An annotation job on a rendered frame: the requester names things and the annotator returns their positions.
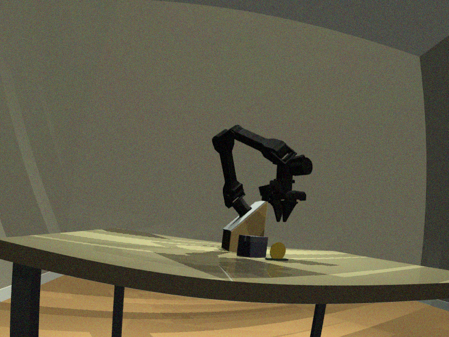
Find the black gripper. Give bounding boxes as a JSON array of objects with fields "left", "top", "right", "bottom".
[{"left": 261, "top": 176, "right": 306, "bottom": 222}]

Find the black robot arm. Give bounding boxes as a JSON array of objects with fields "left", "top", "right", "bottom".
[{"left": 212, "top": 125, "right": 312, "bottom": 218}]

